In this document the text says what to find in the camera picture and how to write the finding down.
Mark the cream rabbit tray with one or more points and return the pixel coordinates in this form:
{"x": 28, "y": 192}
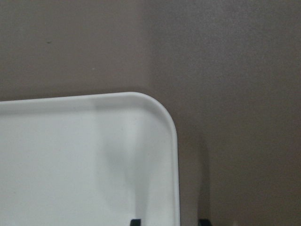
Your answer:
{"x": 94, "y": 160}

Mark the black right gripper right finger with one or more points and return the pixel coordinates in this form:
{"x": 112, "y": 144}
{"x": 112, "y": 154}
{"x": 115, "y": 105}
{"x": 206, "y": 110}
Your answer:
{"x": 204, "y": 222}

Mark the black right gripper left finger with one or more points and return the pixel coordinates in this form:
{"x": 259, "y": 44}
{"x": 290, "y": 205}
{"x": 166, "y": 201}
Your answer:
{"x": 135, "y": 222}

